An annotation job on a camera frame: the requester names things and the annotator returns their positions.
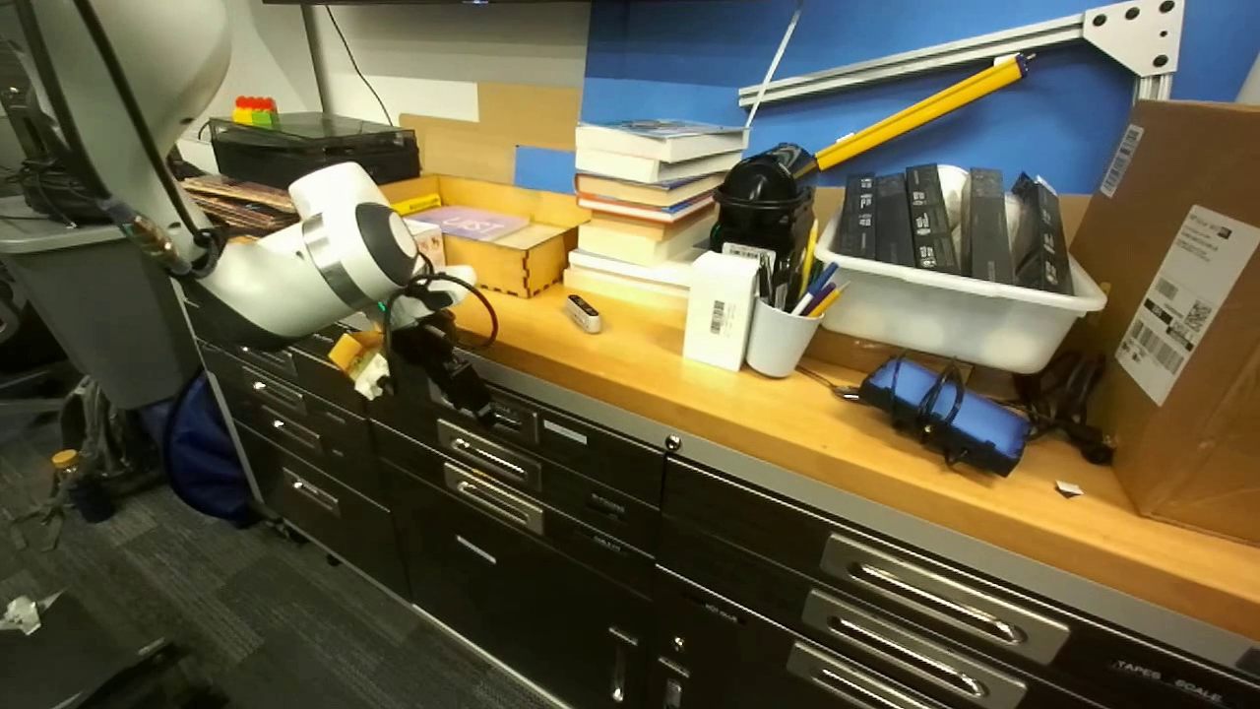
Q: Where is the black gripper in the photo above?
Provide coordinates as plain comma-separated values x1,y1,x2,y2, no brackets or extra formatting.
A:
386,294,492,416

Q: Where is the black cabinet drawer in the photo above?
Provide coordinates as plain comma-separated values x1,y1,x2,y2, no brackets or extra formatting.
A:
375,391,660,556
799,589,1031,709
660,455,1260,709

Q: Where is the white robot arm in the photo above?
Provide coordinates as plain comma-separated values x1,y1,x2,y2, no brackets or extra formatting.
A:
12,0,477,408

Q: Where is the small silver metal object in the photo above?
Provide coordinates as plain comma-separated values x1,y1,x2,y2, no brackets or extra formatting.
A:
565,294,603,336

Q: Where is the pink booklet in tray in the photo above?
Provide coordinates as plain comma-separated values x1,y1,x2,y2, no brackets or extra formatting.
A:
421,206,525,238

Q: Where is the wooden laser-cut tray box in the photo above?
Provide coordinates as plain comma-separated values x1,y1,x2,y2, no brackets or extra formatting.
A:
386,175,588,294

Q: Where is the black case on bench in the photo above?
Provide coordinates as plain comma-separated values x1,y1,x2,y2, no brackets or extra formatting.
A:
214,112,421,188

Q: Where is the stack of books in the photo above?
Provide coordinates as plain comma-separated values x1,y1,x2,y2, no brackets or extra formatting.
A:
563,118,745,297

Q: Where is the colourful toy block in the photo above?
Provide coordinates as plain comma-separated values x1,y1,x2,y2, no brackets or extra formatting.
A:
232,94,279,131

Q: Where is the white rectangular box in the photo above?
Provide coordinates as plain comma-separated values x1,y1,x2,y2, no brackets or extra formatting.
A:
682,251,758,370

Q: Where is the white pen cup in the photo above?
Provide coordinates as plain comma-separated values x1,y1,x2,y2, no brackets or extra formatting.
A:
745,303,817,379

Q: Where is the black device with label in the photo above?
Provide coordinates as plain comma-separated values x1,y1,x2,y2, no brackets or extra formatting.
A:
708,141,817,294

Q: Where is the white plastic bin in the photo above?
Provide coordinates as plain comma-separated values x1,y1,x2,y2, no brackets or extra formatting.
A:
813,238,1105,372

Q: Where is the yellow bar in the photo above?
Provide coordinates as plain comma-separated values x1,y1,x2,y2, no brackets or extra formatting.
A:
813,53,1022,173

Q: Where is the cardboard shipping box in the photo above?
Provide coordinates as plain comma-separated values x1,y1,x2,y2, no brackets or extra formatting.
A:
1072,103,1260,544

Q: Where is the blue pouch with cables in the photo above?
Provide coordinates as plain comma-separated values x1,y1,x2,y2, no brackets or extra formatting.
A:
857,358,1031,477

